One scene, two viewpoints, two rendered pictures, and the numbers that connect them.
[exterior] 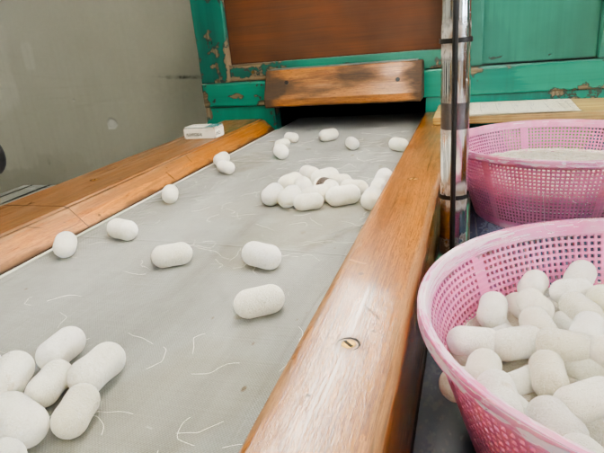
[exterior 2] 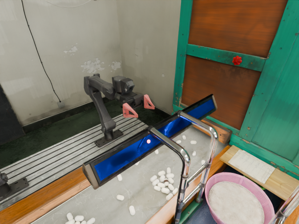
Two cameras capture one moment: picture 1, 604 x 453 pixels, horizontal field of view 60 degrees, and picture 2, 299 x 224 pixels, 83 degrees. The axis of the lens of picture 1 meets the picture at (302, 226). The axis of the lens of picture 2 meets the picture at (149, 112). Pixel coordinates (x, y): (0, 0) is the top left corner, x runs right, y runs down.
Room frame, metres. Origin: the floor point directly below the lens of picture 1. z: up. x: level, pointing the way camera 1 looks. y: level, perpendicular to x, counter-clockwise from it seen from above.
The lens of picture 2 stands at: (0.11, -0.21, 1.46)
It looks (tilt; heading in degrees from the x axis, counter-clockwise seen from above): 33 degrees down; 30
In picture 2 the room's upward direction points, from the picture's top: straight up
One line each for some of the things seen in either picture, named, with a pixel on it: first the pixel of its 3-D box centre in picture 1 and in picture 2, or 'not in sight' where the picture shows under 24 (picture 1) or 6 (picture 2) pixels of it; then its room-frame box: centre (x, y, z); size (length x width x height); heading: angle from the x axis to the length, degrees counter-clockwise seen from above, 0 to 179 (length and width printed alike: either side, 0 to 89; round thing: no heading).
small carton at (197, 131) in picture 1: (203, 131); not in sight; (0.91, 0.16, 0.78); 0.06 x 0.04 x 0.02; 71
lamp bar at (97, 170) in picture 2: not in sight; (165, 126); (0.57, -0.01, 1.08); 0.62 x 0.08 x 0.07; 161
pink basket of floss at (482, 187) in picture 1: (556, 173); (234, 204); (0.64, -0.33, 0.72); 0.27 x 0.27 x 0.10
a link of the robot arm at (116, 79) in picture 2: not in sight; (118, 87); (0.70, 0.31, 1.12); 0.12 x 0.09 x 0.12; 73
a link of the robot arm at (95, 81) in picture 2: not in sight; (102, 90); (0.74, 0.47, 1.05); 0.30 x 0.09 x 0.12; 73
